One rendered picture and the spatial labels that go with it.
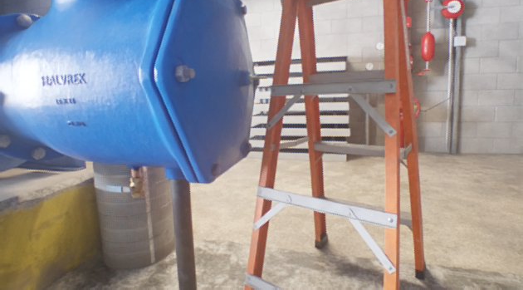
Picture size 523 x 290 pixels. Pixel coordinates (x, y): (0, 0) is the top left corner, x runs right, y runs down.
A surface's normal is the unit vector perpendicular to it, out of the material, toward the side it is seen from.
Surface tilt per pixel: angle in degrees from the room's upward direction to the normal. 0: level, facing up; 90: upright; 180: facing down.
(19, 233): 90
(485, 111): 90
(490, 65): 90
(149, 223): 90
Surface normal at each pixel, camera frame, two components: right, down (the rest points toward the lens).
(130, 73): -0.26, 0.10
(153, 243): 0.67, 0.07
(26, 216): 0.96, 0.00
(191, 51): 0.88, -0.02
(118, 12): -0.23, -0.47
